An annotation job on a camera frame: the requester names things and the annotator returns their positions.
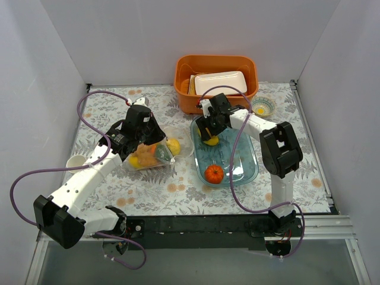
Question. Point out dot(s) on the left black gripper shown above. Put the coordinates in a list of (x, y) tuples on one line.
[(155, 134)]

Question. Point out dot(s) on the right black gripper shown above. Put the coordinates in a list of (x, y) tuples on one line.
[(208, 125)]

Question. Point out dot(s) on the yellow mango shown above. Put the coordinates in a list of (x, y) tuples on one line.
[(214, 140)]

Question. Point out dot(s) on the bright yellow lemon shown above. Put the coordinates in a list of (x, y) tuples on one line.
[(133, 161)]

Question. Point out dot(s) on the pale yellow lemon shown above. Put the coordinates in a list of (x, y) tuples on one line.
[(174, 146)]

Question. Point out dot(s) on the clear zip top bag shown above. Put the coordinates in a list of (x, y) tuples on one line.
[(184, 138)]

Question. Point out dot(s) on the small orange pumpkin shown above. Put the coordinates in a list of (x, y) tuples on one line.
[(214, 174)]

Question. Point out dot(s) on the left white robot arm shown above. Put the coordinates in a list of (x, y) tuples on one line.
[(60, 217)]

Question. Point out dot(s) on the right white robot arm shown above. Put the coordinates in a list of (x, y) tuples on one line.
[(280, 151)]

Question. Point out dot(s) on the tan plates in basin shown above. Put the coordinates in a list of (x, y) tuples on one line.
[(188, 85)]

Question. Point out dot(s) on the floral tablecloth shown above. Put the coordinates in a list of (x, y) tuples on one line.
[(177, 189)]

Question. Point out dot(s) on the clear blue glass dish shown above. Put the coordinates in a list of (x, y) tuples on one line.
[(245, 164)]

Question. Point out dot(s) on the white rectangular tray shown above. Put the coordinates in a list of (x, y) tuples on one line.
[(235, 79)]

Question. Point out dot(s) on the small patterned bowl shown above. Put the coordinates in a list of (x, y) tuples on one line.
[(263, 106)]

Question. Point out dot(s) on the white cup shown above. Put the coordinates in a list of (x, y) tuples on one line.
[(75, 161)]

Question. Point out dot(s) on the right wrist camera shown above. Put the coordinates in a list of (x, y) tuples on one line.
[(204, 104)]

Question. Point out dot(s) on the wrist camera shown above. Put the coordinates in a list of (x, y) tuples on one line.
[(204, 104), (142, 101)]

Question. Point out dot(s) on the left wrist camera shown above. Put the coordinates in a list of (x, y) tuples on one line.
[(142, 101)]

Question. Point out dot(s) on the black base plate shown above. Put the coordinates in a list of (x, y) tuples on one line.
[(255, 232)]

